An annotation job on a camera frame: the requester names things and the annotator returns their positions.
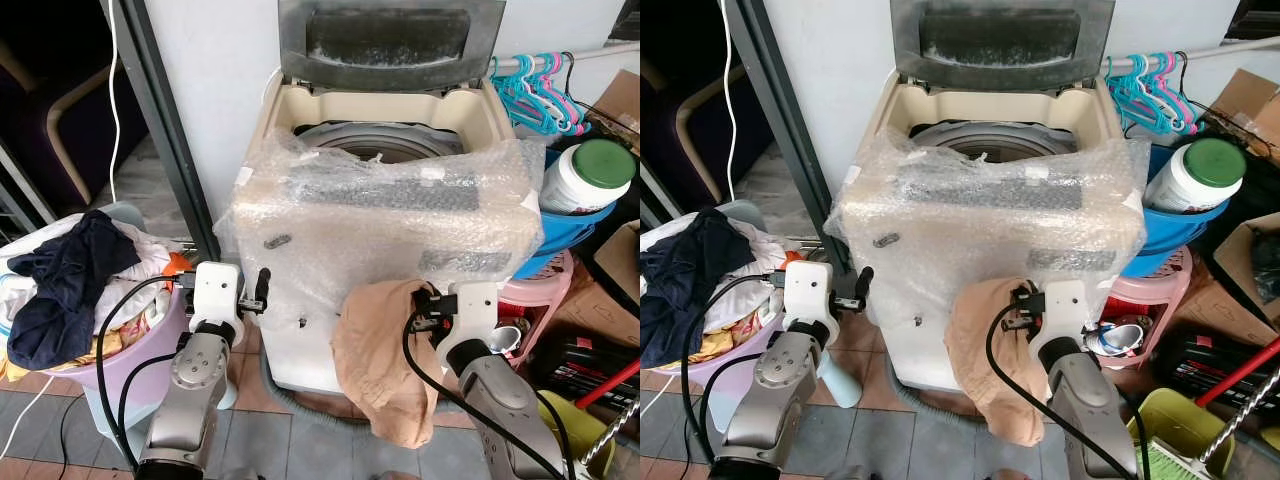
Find tan cloth garment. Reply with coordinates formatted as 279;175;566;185
330;278;443;450
943;276;1053;449

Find blue plastic basin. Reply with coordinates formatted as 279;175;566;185
512;148;623;282
1118;145;1233;280

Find pink plastic basket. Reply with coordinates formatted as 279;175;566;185
495;249;577;368
1094;247;1194;363

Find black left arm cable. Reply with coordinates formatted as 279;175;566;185
682;272;789;471
94;274;197;471

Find brown cardboard box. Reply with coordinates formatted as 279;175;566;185
588;68;641;153
1203;67;1280;163

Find pink plastic clothes hanger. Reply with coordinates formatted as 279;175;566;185
533;51;593;137
1148;51;1201;137

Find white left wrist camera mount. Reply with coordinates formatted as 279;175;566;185
189;261;245;337
782;259;838;333

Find white garment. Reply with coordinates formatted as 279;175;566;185
0;222;187;321
640;222;791;331

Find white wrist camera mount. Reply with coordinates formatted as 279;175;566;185
189;261;245;337
446;281;502;349
782;259;838;333
1038;279;1093;347

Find white jar with green lid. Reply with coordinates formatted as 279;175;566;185
1142;137;1248;215
539;137;639;217

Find dark chair with beige frame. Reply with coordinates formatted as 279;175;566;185
640;55;731;209
0;40;113;209

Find white floor cable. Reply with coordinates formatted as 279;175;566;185
0;373;58;463

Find yellow patterned cloth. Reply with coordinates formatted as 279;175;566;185
95;295;171;356
690;318;766;366

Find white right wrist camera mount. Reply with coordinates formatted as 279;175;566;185
446;281;502;349
1038;279;1093;347

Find grey washing machine lid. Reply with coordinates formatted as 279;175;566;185
889;0;1117;94
277;0;508;94

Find clear bubble wrap sheet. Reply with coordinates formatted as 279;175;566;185
213;128;550;333
826;128;1153;333

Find shiny metal cup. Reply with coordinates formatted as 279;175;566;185
1094;320;1153;360
489;323;528;362

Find navy blue garment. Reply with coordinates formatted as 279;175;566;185
6;209;142;372
640;206;758;370

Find grey washer drain hose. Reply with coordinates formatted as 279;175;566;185
884;352;961;429
258;350;373;429

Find open cardboard box dark contents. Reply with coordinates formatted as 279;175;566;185
1213;213;1280;323

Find braided metal hose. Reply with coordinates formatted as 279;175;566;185
580;398;641;473
1198;366;1280;468

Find white top-load washing machine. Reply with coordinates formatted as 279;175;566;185
215;72;547;397
828;72;1151;397

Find lavender plastic laundry basket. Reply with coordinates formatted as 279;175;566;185
0;205;193;403
640;205;793;393

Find black case with red label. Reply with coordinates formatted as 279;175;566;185
1150;328;1280;403
528;333;641;403

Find white hanging cable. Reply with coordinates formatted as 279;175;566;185
104;0;123;204
718;0;741;204

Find red broom handle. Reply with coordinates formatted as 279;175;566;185
1194;336;1280;408
574;358;641;410

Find grey hanger rail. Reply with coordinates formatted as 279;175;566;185
1106;36;1280;71
490;41;641;71

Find teal plastic clothes hanger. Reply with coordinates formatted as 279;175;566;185
488;54;549;137
1104;54;1166;137

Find dark grey door frame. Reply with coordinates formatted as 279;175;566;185
98;0;223;263
722;0;853;271

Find yellow-green plastic dustpan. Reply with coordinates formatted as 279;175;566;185
1126;386;1238;480
533;388;618;480

